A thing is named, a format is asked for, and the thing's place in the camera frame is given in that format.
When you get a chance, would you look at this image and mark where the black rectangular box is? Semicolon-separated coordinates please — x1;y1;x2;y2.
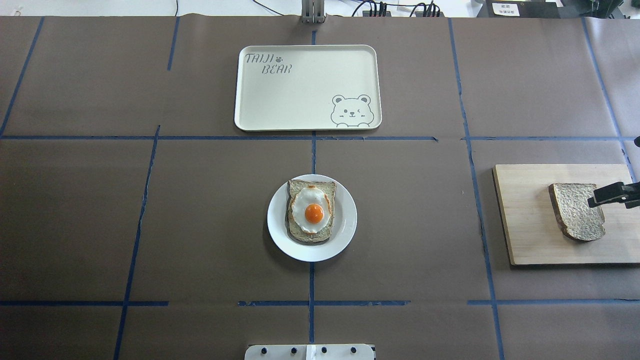
476;0;560;19

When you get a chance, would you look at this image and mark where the cream bear serving tray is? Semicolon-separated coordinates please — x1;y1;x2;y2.
234;44;382;132

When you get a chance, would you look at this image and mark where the orange black adapter far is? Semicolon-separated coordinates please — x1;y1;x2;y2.
361;1;392;18

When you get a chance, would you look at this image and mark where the wooden cutting board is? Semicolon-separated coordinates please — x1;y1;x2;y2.
493;164;640;265

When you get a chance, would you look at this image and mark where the aluminium frame post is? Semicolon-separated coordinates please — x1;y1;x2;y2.
301;0;326;24

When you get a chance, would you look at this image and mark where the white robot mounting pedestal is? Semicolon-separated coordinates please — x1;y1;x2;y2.
244;343;377;360

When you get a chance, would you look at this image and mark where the fried egg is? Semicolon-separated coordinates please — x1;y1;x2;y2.
289;184;334;235

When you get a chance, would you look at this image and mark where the brown bread slice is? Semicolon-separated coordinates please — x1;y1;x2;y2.
548;182;606;242

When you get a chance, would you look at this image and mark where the bread slice under egg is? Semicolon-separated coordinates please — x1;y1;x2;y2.
286;178;337;243

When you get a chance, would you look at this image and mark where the white round plate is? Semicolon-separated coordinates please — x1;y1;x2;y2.
266;174;358;263

